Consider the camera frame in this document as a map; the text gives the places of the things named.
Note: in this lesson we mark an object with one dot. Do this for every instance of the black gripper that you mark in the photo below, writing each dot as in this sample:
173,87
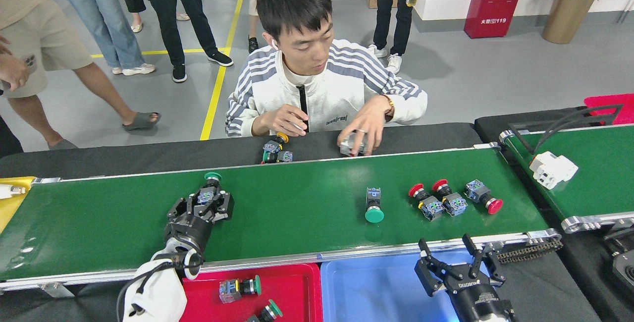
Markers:
478,302
190,233

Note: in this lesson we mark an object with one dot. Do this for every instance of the red cap push button switch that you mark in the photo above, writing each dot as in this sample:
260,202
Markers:
474,190
433,209
455,205

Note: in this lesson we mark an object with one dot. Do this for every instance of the yellow cap push button switch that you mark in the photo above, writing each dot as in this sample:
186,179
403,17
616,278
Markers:
271,146

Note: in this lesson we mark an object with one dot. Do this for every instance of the white circuit breaker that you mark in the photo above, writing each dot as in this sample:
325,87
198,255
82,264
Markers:
349,149
552,169

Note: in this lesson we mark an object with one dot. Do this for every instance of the grey smartphone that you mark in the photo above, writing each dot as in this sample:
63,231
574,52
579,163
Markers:
29,63

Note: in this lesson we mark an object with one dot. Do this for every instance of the blue plastic tray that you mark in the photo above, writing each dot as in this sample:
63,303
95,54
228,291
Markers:
371,287

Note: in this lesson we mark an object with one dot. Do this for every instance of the long green conveyor belt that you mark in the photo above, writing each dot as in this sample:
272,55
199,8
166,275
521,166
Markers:
297,213

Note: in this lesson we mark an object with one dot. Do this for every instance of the red plastic tray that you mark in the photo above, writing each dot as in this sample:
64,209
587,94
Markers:
297,292

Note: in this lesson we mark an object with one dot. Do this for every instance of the short green conveyor belt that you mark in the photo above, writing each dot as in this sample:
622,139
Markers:
594,198

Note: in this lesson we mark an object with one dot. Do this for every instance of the black conveyor motor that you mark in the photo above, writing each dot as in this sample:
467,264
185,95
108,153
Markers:
624,267

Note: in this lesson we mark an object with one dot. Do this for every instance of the yellow tray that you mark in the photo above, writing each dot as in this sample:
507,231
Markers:
7,210

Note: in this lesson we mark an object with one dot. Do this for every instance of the seated person's right hand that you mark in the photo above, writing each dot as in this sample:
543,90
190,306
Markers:
287,121

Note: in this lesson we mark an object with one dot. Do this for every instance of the seated person's left hand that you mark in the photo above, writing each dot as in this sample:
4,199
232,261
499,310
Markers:
371,119

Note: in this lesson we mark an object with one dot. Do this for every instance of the standing person's hand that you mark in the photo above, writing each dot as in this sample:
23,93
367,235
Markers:
12,72

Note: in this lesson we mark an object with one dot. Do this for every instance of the black table cover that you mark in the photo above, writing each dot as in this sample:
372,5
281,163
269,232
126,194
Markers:
490,124
124,156

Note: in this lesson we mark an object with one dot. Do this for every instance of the seated person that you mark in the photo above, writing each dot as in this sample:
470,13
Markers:
337,94

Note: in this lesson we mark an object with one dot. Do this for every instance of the white light bulb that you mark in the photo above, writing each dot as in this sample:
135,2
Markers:
5,191

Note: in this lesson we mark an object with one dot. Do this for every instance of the red plastic bin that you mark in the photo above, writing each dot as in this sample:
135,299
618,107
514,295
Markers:
626,109

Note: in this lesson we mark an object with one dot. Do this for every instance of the red fire extinguisher box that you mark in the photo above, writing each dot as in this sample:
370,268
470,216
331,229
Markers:
495,10

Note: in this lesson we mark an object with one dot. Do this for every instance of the potted plant brown pot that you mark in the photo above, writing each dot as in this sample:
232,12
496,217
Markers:
564,20

